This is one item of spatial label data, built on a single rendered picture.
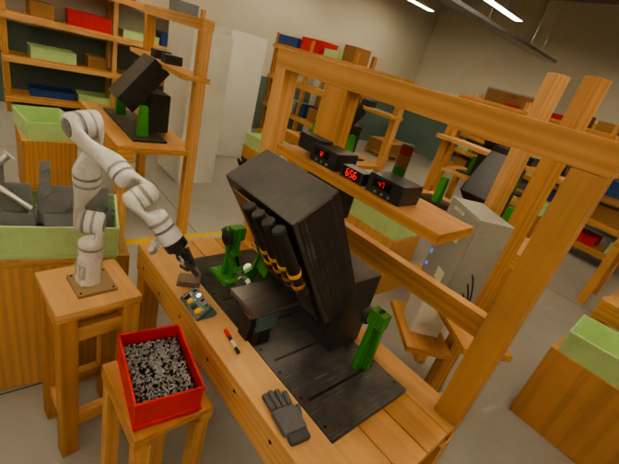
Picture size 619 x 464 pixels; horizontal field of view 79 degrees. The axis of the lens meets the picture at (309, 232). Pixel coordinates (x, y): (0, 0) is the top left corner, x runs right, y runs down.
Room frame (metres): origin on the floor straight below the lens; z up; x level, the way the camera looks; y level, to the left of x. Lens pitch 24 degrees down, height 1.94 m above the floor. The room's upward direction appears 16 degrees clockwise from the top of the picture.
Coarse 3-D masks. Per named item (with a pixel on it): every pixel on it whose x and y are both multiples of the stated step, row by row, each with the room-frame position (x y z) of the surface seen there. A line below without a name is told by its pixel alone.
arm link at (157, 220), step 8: (128, 192) 1.01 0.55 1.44; (128, 200) 0.99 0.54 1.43; (136, 200) 1.00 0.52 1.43; (128, 208) 1.00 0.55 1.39; (136, 208) 0.99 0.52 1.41; (144, 208) 1.02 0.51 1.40; (144, 216) 1.00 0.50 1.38; (152, 216) 1.02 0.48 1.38; (160, 216) 1.03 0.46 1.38; (168, 216) 1.06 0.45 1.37; (152, 224) 1.02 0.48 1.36; (160, 224) 1.02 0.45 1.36; (168, 224) 1.04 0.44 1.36
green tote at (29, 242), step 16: (32, 192) 1.70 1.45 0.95; (0, 240) 1.33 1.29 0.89; (16, 240) 1.36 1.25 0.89; (32, 240) 1.39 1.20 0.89; (48, 240) 1.42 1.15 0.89; (64, 240) 1.46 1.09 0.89; (112, 240) 1.57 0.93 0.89; (0, 256) 1.32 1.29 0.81; (16, 256) 1.35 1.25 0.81; (32, 256) 1.38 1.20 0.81; (48, 256) 1.42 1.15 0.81; (64, 256) 1.46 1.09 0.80; (112, 256) 1.57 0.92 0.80
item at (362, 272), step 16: (352, 256) 1.42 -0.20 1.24; (368, 272) 1.32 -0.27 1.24; (368, 288) 1.28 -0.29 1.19; (352, 304) 1.23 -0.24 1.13; (368, 304) 1.32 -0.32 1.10; (304, 320) 1.31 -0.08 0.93; (320, 320) 1.25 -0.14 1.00; (336, 320) 1.21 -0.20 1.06; (352, 320) 1.26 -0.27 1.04; (320, 336) 1.24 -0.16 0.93; (336, 336) 1.21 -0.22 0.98; (352, 336) 1.30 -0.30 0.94
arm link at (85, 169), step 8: (80, 112) 1.13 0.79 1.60; (88, 112) 1.15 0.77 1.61; (96, 112) 1.17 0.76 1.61; (88, 120) 1.13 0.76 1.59; (96, 120) 1.15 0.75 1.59; (88, 128) 1.12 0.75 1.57; (96, 128) 1.14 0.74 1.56; (104, 128) 1.18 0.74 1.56; (96, 136) 1.15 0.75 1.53; (80, 160) 1.17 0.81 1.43; (88, 160) 1.17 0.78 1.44; (72, 168) 1.17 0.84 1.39; (80, 168) 1.16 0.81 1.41; (88, 168) 1.16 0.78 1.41; (96, 168) 1.18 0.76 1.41; (80, 176) 1.15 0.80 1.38; (88, 176) 1.16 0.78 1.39; (96, 176) 1.18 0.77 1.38
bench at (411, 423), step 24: (216, 240) 1.87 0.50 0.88; (144, 288) 1.53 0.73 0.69; (144, 312) 1.54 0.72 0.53; (360, 336) 1.38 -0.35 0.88; (384, 360) 1.27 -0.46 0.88; (408, 384) 1.17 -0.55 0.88; (384, 408) 1.02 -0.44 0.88; (408, 408) 1.05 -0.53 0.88; (432, 408) 1.08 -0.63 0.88; (360, 432) 0.89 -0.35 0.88; (384, 432) 0.92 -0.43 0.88; (408, 432) 0.95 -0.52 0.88; (432, 432) 0.97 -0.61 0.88; (360, 456) 0.81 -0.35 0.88; (384, 456) 0.83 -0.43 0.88; (408, 456) 0.85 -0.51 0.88; (432, 456) 1.03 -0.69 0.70
